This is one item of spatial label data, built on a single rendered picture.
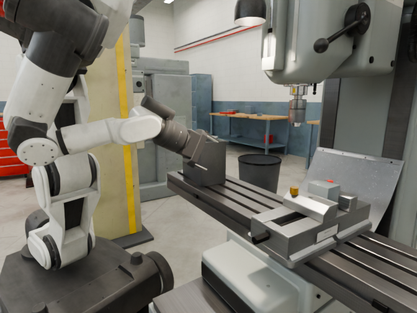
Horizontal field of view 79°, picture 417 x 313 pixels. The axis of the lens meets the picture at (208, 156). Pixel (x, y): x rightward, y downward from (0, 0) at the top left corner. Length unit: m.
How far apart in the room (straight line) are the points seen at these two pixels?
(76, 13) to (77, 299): 0.89
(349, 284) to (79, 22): 0.75
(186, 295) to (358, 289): 0.45
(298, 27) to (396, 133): 0.54
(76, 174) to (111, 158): 1.34
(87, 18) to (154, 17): 10.14
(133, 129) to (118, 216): 1.84
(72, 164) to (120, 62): 1.45
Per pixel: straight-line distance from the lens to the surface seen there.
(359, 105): 1.10
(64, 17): 0.56
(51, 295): 1.20
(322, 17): 0.70
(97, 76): 2.23
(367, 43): 0.82
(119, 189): 2.38
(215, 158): 1.05
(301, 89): 0.75
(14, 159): 5.03
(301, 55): 0.68
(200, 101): 8.01
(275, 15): 0.69
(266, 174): 2.65
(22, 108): 0.64
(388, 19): 0.91
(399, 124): 1.05
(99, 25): 0.57
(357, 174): 1.08
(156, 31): 10.58
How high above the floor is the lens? 1.27
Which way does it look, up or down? 13 degrees down
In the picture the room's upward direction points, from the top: straight up
